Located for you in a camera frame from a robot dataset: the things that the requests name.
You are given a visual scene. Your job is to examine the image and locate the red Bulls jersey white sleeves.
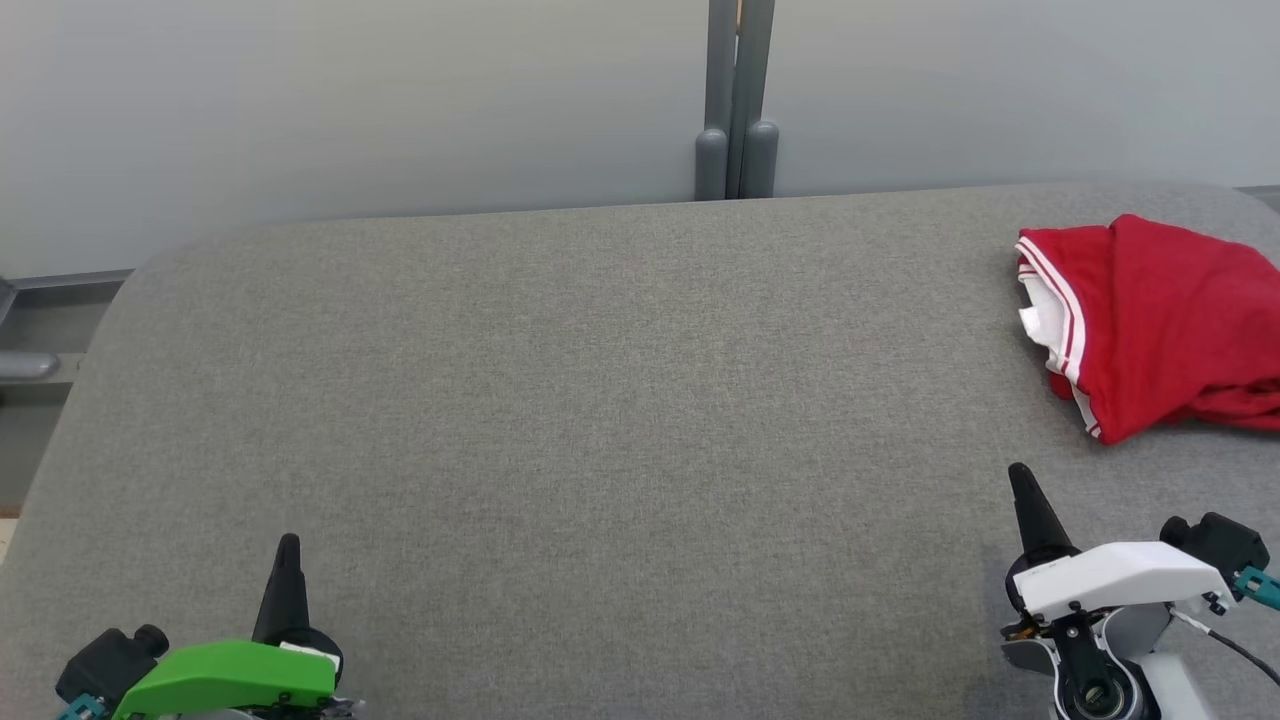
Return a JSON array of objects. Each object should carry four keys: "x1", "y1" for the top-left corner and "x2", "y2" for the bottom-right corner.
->
[{"x1": 1015, "y1": 213, "x2": 1280, "y2": 446}]

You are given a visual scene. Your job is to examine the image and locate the grey partition post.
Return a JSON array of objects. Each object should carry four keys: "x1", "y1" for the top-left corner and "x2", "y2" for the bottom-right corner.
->
[{"x1": 695, "y1": 0, "x2": 780, "y2": 201}]

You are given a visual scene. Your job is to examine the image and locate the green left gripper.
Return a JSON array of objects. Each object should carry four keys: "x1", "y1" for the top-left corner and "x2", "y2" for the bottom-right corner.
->
[{"x1": 110, "y1": 533, "x2": 356, "y2": 720}]

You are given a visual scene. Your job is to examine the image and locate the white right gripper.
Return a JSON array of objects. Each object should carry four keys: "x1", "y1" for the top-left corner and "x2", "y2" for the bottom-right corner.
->
[{"x1": 1003, "y1": 462, "x2": 1236, "y2": 641}]

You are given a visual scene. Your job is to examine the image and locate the grey metal cart frame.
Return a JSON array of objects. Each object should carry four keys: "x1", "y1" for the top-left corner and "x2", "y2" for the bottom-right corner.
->
[{"x1": 0, "y1": 350, "x2": 63, "y2": 382}]

